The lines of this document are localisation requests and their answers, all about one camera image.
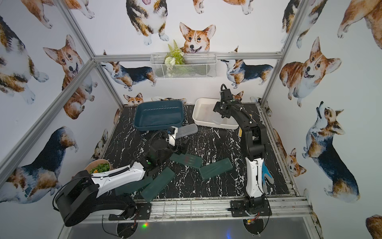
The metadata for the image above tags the clear pencil case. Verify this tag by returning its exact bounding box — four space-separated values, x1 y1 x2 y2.
175 123 198 139

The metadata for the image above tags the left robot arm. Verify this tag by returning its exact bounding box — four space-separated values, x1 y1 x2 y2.
53 137 189 227

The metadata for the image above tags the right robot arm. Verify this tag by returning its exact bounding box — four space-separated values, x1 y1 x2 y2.
213 84 267 215

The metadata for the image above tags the white plastic storage box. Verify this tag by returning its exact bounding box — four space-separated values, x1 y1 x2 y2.
193 98 239 130

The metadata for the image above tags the dark green pencil case centre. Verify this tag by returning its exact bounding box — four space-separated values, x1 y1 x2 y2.
170 153 203 169

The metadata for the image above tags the teal plastic storage box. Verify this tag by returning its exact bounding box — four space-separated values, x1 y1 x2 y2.
133 100 184 131

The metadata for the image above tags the dark green pencil case front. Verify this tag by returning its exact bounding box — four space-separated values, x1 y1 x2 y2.
141 167 175 203

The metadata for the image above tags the dark green pencil case front-left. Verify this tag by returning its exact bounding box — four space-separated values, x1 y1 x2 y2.
115 177 153 195

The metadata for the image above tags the dark green pencil case right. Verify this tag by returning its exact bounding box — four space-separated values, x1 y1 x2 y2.
200 158 233 180

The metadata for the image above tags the bowl with green salad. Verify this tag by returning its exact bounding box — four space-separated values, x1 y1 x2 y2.
85 159 112 174

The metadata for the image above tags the artificial fern plant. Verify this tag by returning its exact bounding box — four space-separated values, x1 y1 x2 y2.
164 40 185 77

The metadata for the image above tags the blue grey work glove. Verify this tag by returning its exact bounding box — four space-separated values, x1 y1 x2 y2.
262 162 274 187

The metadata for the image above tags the white wire wall basket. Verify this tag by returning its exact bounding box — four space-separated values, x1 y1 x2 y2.
150 53 217 79

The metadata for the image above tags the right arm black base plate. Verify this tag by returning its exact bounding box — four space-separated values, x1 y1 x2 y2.
227 200 272 218

